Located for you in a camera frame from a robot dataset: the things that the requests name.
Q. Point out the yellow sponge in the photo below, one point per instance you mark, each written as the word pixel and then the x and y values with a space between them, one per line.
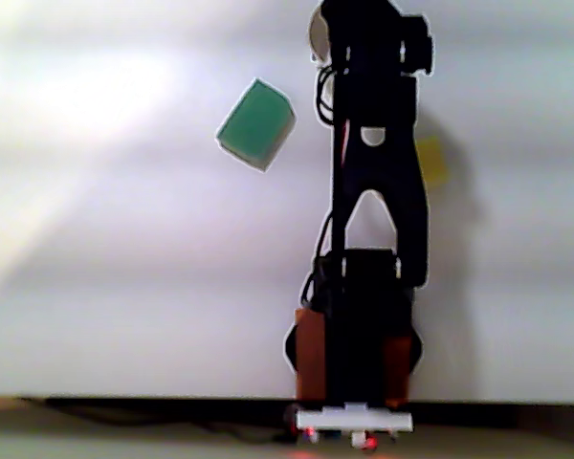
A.
pixel 433 160

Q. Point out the white controller board mount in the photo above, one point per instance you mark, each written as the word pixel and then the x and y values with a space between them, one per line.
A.
pixel 354 421

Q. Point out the orange tape piece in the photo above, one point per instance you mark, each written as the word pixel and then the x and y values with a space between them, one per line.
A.
pixel 396 368
pixel 310 354

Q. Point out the green sponge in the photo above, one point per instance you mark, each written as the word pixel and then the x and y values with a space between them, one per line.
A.
pixel 254 125

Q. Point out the white paper cup green tape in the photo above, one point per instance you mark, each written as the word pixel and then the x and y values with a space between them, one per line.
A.
pixel 319 36

